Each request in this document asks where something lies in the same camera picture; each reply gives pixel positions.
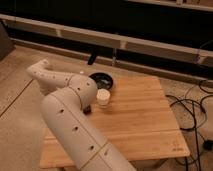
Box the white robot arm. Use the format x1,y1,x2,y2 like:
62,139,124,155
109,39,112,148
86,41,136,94
27,60,136,171

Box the black bowl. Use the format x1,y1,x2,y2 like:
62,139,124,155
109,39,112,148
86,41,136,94
90,72,113,90

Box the white paper cup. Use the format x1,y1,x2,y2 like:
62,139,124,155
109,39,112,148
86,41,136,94
96,89,110,106

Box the black table leg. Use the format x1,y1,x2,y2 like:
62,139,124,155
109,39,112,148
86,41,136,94
87,51,97,65

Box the black remote control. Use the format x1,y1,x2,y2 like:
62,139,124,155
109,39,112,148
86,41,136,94
83,105,92,115

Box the wooden table board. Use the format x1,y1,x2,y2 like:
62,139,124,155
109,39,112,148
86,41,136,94
40,77,189,168

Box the grey box at left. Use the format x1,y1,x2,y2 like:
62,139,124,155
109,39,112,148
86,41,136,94
0,20,15,61

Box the grey metal rail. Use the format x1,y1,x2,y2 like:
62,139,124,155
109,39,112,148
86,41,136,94
0,14,213,65

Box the black floor cables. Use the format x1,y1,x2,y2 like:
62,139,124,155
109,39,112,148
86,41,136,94
165,78,213,168

